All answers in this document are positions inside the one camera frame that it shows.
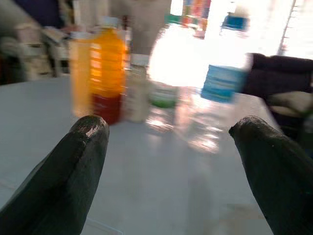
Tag small white bottle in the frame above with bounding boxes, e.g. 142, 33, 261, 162
123, 66, 150, 123

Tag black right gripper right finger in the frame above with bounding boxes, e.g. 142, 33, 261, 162
228, 115, 313, 235

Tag orange juice bottle red label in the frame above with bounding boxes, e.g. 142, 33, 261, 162
89, 16, 128, 125

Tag clear bottle green label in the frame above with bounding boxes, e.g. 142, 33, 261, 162
145, 23, 180, 133

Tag dark sofa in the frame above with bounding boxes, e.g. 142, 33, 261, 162
241, 52, 313, 147

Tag pale yellow drink bottle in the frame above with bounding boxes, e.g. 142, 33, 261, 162
69, 31, 95, 117

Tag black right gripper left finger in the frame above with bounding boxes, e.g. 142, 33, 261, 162
0, 115, 110, 235

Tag clear water bottle blue label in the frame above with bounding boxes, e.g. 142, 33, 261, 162
175, 14, 250, 152

